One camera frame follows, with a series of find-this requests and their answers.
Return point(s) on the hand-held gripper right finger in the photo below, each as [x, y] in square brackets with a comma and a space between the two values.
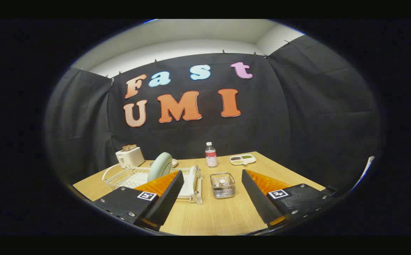
[256, 198]

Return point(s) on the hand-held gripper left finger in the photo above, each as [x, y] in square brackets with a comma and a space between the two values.
[170, 196]

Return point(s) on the light green plate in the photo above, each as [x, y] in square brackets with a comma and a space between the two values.
[158, 167]

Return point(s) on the small plate with brown food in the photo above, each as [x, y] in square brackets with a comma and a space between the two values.
[174, 163]

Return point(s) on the white divided snack tray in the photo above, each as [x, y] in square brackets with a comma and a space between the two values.
[242, 160]

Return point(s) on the white toaster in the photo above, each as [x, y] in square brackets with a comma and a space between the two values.
[131, 158]

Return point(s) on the clear plastic water bottle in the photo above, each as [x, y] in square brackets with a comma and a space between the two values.
[211, 157]

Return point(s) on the toast slices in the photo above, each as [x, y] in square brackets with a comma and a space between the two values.
[129, 147]

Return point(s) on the black backdrop cloth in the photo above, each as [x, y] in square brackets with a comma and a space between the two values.
[279, 117]

